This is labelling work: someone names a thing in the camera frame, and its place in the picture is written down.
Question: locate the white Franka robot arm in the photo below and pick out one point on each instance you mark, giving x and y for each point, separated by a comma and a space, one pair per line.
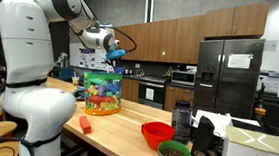
25, 45

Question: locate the stack of white papers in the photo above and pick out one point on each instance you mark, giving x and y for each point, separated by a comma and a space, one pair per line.
221, 120

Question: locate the paper sheet on refrigerator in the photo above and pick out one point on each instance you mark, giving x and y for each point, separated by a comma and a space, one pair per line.
239, 61

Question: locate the black phone stand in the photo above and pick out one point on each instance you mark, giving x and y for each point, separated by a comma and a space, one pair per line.
203, 136

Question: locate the red rectangular block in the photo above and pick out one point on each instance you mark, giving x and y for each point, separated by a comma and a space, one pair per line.
85, 125

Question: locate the blue foam block with hole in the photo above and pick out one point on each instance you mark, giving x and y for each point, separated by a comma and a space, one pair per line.
119, 70

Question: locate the wooden base cabinet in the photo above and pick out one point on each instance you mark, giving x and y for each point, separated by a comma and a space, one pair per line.
130, 90
178, 97

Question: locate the dark water bottle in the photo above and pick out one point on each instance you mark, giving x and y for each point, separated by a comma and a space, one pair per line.
181, 121

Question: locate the clear bag of foam blocks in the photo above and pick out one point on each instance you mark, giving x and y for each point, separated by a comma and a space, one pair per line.
102, 93

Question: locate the black refrigerator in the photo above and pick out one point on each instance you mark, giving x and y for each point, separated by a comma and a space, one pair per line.
227, 81

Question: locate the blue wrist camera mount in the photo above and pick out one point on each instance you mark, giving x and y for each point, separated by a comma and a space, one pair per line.
115, 54

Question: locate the small green plant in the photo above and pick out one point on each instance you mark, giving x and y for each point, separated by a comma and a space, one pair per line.
169, 71

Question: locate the long wooden wall cabinets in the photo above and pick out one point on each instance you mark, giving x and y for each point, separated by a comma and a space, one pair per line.
162, 39

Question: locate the paper sheet on oven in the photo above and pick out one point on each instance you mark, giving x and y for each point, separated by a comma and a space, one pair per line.
149, 94

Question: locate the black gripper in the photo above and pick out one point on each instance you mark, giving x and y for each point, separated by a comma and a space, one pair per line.
113, 63

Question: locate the stainless oven range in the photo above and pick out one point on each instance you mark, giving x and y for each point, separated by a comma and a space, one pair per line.
151, 94

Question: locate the stainless microwave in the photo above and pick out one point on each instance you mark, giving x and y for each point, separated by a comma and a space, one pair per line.
183, 78

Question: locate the white printer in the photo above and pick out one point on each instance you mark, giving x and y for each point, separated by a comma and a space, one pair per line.
269, 81

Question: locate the grey wall panel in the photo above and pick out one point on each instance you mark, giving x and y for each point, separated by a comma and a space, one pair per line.
271, 45

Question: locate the green and blue bowl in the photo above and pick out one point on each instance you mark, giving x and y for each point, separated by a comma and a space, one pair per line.
173, 154

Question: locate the wooden cabinet above refrigerator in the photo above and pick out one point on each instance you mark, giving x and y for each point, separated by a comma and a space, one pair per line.
237, 20

